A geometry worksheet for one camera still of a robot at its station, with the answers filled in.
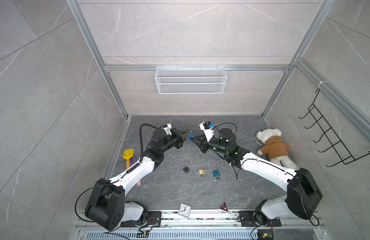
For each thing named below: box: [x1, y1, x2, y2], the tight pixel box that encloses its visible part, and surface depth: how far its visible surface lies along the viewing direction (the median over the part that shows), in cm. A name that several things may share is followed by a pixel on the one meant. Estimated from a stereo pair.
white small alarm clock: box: [178, 202, 191, 219], surface depth 76 cm
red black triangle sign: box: [217, 199, 230, 213], surface depth 78 cm
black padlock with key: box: [183, 162, 190, 173], surface depth 92 cm
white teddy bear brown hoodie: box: [256, 128, 298, 170], surface depth 95 cm
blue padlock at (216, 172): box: [212, 164, 222, 177], surface depth 91 cm
